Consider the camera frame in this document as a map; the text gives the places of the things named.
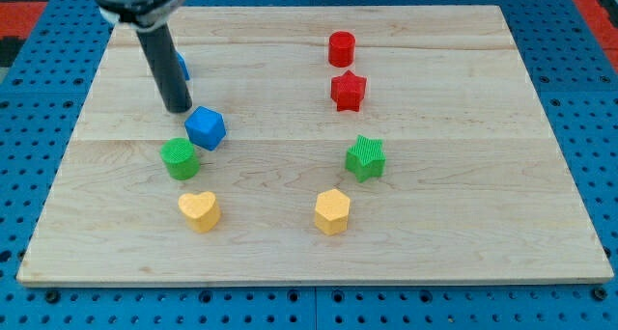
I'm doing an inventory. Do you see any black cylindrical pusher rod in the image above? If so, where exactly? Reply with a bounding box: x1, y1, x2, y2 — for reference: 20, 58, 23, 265
137, 24, 192, 113

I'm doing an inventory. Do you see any red star block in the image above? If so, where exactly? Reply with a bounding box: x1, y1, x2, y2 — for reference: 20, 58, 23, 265
330, 70, 367, 112

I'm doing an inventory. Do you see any green star block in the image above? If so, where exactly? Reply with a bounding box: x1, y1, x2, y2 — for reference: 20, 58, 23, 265
345, 135, 386, 182

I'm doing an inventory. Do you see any blue block behind rod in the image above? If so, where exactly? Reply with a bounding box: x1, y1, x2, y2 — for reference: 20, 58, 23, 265
177, 51, 191, 81

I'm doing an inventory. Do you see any blue cube block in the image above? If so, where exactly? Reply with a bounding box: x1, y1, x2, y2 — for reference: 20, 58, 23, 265
184, 106, 226, 151

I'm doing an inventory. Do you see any green cylinder block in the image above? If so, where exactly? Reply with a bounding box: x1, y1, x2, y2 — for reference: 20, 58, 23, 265
160, 138, 200, 180

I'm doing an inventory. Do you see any yellow heart block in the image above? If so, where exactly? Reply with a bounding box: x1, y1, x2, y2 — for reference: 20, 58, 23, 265
178, 191, 221, 234

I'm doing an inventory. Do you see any red cylinder block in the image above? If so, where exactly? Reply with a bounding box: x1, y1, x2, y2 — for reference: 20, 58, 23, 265
328, 31, 355, 68

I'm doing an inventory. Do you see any light wooden board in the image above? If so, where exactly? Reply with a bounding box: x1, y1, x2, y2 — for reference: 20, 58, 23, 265
16, 5, 613, 288

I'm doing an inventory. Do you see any yellow hexagon block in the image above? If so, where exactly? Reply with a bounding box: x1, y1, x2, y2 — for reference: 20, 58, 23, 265
314, 189, 351, 235

